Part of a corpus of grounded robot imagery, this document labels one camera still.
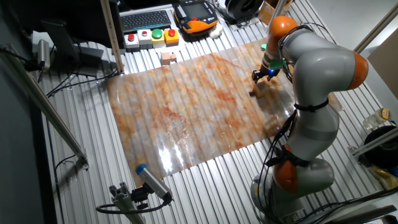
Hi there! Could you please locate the white rounded lump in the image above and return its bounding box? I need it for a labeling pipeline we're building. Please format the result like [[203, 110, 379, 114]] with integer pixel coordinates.
[[208, 23, 224, 40]]

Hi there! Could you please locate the yellow bag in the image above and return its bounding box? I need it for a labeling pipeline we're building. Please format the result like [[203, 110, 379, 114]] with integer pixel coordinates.
[[368, 164, 398, 190]]

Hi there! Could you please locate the short aluminium profile bar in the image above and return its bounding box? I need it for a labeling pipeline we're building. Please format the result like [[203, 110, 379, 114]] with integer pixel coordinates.
[[348, 126, 398, 158]]

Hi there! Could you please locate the black monitor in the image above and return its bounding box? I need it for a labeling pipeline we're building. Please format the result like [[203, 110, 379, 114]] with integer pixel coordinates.
[[9, 0, 125, 50]]

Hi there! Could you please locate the plastic bottle yellow label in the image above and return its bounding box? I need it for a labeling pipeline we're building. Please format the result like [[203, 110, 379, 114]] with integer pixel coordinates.
[[362, 108, 392, 131]]

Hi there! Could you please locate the white box red mushroom button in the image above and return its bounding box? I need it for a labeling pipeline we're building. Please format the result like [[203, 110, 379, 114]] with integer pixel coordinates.
[[124, 32, 141, 52]]

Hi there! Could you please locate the yellow box green button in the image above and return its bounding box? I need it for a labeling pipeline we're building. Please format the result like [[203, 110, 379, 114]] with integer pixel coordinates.
[[151, 27, 165, 49]]

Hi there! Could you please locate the slanted aluminium frame strut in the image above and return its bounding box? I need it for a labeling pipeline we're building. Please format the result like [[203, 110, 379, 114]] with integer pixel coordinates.
[[354, 2, 398, 54]]

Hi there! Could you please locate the silver camera blue cap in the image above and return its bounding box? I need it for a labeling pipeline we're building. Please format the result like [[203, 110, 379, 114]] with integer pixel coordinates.
[[136, 164, 174, 202]]

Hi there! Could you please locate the orange black teach pendant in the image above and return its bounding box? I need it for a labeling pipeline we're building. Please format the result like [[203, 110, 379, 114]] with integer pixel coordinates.
[[173, 0, 219, 34]]

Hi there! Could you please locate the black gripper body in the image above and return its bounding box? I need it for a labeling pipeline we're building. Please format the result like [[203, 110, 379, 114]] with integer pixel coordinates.
[[257, 64, 278, 78]]

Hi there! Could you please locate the black arm cable harness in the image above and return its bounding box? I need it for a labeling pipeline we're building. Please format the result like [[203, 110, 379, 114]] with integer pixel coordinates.
[[257, 23, 338, 224]]

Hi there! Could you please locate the silver metal post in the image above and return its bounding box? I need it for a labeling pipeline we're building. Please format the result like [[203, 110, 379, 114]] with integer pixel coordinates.
[[266, 0, 295, 34]]

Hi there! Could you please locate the silver cylindrical camera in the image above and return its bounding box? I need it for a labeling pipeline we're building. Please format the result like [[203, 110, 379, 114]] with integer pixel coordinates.
[[36, 39, 52, 71]]

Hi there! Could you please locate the brown cardboard box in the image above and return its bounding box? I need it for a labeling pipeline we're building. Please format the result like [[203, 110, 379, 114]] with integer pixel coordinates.
[[257, 0, 295, 26]]

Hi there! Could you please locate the green wrist camera bracket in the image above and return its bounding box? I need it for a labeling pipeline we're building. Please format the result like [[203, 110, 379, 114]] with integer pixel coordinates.
[[259, 42, 287, 70]]

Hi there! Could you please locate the black table cable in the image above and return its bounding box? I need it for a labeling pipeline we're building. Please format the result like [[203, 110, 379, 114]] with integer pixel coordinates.
[[46, 67, 119, 98]]

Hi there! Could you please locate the black keyboard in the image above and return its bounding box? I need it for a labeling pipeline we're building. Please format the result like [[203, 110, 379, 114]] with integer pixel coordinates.
[[119, 9, 172, 34]]

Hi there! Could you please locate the black round bin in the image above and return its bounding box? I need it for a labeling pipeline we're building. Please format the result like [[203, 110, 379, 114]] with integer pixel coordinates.
[[357, 124, 398, 170]]

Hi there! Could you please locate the small wooden cube block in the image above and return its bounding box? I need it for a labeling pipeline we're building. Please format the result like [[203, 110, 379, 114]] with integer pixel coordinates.
[[250, 80, 271, 100]]

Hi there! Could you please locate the black camera cable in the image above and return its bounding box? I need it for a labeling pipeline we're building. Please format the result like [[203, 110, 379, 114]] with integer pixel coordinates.
[[95, 192, 172, 215]]

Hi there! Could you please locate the orange box red button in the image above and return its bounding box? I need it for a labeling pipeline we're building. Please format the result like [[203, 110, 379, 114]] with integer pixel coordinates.
[[164, 28, 180, 47]]

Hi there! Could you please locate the thin dark floor cable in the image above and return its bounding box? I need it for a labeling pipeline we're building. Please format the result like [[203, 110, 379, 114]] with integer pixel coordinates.
[[45, 119, 78, 224]]

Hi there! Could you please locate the light upright frame beam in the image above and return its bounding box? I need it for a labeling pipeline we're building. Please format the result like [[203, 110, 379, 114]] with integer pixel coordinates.
[[99, 0, 125, 75]]

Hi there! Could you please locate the black filament spool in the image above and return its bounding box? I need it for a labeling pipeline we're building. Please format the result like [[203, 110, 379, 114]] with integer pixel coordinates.
[[224, 0, 265, 22]]

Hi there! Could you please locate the grey monitor stand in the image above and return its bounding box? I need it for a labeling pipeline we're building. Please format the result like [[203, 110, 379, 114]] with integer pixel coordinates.
[[40, 20, 105, 78]]

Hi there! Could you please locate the white box small red button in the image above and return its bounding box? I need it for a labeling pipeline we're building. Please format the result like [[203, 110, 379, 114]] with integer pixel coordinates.
[[137, 29, 153, 50]]

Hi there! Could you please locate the aluminium profile camera mount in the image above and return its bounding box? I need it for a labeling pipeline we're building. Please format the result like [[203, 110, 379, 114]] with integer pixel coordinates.
[[108, 182, 147, 224]]

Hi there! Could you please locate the orange marble patterned mat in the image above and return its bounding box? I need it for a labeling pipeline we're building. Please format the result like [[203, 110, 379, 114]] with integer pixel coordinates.
[[106, 37, 296, 187]]

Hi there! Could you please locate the brown cardboard panel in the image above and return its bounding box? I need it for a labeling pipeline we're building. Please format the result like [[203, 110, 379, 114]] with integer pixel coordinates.
[[366, 27, 398, 105]]

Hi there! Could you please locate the long aluminium frame rail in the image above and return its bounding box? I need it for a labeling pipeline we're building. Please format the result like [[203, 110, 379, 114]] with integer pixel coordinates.
[[0, 43, 90, 170]]

